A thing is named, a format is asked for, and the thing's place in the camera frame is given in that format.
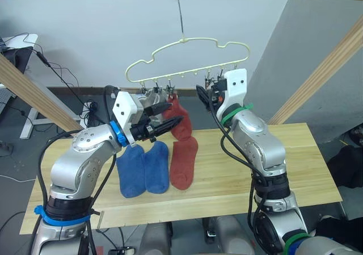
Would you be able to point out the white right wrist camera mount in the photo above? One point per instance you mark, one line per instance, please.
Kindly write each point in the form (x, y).
(235, 90)

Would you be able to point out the small hanger clip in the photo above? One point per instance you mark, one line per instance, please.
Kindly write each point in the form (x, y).
(235, 66)
(156, 89)
(144, 89)
(170, 89)
(220, 75)
(207, 80)

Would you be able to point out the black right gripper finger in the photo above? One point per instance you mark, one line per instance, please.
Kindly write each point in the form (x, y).
(204, 98)

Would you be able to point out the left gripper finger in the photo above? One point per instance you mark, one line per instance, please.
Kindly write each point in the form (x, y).
(158, 108)
(166, 125)

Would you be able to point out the cream plastic clip hanger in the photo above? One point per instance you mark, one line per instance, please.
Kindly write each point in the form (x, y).
(185, 40)

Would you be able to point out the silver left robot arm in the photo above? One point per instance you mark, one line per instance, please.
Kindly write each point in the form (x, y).
(85, 152)

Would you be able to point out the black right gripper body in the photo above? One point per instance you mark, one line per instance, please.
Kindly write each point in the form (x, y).
(218, 91)

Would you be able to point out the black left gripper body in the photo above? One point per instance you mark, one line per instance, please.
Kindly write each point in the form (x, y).
(141, 131)

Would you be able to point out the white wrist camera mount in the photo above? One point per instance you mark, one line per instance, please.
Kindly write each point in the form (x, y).
(123, 107)
(235, 90)

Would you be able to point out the blue ankle sock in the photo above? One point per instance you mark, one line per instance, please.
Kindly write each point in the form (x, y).
(131, 172)
(156, 169)

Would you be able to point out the slanted wooden frame beam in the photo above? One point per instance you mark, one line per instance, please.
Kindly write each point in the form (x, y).
(34, 93)
(317, 73)

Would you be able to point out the black bag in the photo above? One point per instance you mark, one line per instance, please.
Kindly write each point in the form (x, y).
(347, 167)

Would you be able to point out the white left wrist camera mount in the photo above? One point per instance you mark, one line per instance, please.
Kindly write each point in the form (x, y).
(123, 107)

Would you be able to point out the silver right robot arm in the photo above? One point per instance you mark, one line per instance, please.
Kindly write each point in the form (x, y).
(255, 135)

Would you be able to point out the red ankle sock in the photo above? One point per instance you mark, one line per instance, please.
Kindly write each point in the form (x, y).
(180, 121)
(183, 164)

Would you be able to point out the white desk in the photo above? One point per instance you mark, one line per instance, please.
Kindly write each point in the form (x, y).
(21, 40)

